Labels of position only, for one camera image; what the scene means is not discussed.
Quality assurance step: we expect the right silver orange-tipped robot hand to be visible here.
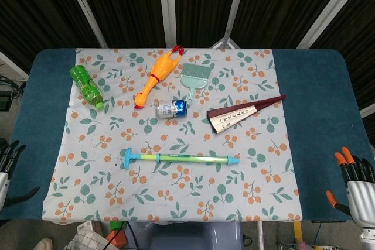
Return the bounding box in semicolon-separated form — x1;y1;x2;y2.
326;146;375;228

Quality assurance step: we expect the beige shoe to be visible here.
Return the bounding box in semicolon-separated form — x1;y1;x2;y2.
33;237;54;250

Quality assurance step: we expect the yellow strip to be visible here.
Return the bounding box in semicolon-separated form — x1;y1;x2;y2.
292;222;303;244

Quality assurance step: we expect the black electronic device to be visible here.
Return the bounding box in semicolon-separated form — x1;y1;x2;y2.
0;76;27;113

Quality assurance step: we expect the green plastic object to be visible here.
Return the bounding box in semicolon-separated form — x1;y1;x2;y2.
109;220;127;232

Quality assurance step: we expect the green blue toy stick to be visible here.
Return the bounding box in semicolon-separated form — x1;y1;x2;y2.
122;148;241;171

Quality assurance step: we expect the yellow rubber chicken toy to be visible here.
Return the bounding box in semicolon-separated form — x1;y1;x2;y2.
134;44;185;110

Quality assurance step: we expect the white frame post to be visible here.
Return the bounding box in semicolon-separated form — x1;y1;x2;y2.
296;0;364;49
157;0;178;48
221;0;250;43
60;0;108;48

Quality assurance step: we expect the grey tripod stand base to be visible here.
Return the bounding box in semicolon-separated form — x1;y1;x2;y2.
210;37;240;49

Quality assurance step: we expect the green plastic drink bottle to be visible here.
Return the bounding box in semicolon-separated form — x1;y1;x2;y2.
69;64;105;111

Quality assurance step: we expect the pale green dustpan brush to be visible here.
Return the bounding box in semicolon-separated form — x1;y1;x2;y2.
179;62;213;107

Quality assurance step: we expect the grey-blue robot torso base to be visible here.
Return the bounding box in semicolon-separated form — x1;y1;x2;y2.
127;221;244;250

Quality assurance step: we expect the blue white drink can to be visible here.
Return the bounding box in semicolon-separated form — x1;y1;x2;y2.
155;99;188;119

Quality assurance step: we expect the floral tablecloth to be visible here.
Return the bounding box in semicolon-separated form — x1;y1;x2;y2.
40;47;304;223

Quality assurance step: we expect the white barcode box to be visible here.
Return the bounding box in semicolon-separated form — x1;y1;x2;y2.
76;222;102;235

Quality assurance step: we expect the white checkered cloth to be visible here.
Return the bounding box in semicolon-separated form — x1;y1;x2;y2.
63;222;118;250

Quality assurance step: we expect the maroon folding paper fan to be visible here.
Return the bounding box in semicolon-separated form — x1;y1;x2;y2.
206;95;287;135

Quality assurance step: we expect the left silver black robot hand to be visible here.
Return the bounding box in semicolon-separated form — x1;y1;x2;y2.
0;140;40;208

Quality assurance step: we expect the orange block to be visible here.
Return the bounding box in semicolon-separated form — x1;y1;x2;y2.
105;231;127;246

